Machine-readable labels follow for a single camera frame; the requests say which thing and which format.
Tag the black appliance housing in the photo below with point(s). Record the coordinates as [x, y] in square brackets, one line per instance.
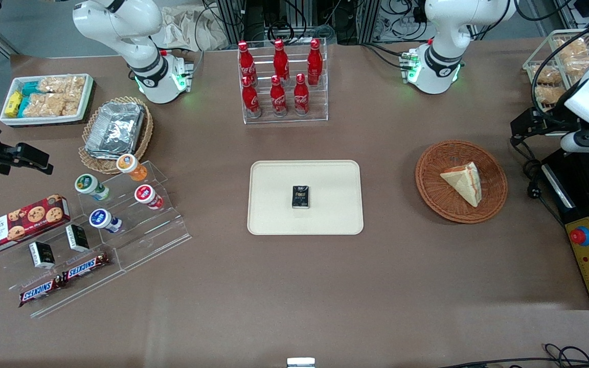
[581, 199]

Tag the white base connector box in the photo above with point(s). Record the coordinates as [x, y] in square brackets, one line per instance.
[409, 66]
[184, 74]

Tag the Snickers chocolate bar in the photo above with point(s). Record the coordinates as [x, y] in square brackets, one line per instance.
[85, 267]
[39, 292]

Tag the orange lid yogurt cup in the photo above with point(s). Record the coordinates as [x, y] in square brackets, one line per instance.
[128, 164]

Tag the red cola bottle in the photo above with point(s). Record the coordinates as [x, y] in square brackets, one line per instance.
[246, 64]
[280, 61]
[315, 61]
[278, 99]
[300, 97]
[251, 99]

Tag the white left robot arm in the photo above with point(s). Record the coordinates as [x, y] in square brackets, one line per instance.
[443, 30]

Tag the green lid yogurt cup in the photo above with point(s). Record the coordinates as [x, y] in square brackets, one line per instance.
[87, 184]

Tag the white rectangular snack tray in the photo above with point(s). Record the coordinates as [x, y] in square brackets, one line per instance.
[87, 97]

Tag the red lid yogurt cup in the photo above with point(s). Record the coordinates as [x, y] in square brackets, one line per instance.
[144, 194]

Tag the clear acrylic bottle rack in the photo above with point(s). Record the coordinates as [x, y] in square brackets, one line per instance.
[320, 105]

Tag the teal snack packet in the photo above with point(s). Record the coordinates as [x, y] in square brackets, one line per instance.
[31, 88]
[24, 106]

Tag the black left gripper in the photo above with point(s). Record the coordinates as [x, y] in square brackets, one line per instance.
[550, 124]

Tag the red emergency stop button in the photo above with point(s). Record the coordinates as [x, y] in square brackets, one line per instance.
[581, 236]

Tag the brown wicker basket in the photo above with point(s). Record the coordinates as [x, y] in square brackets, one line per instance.
[440, 204]

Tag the light woven wicker basket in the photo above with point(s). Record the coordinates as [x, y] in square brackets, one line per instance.
[92, 163]

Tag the beige cloth bag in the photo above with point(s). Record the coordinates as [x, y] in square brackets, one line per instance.
[187, 28]

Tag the bagged crispy snack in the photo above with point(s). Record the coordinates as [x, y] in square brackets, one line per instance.
[547, 94]
[573, 48]
[545, 75]
[581, 65]

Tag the blue lid yogurt cup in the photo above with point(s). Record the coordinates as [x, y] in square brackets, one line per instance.
[100, 219]

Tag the small black carton box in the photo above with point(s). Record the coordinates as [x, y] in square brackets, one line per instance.
[42, 254]
[77, 237]
[300, 197]

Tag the triangular sandwich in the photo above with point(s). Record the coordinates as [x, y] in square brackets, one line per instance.
[463, 183]

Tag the clear acrylic step stand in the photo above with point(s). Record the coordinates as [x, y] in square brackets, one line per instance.
[146, 240]

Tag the yellow snack packet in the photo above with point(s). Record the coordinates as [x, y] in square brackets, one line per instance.
[13, 104]

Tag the cream plastic serving tray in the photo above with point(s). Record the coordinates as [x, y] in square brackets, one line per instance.
[274, 204]

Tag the clear bag of rice crackers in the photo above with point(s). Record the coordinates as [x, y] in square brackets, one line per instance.
[54, 85]
[46, 105]
[75, 87]

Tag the aluminium foil container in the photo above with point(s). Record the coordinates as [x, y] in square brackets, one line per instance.
[115, 128]

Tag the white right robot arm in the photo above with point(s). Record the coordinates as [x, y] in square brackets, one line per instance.
[120, 25]

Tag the red Walkers cookie box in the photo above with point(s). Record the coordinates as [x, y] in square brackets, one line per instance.
[18, 225]

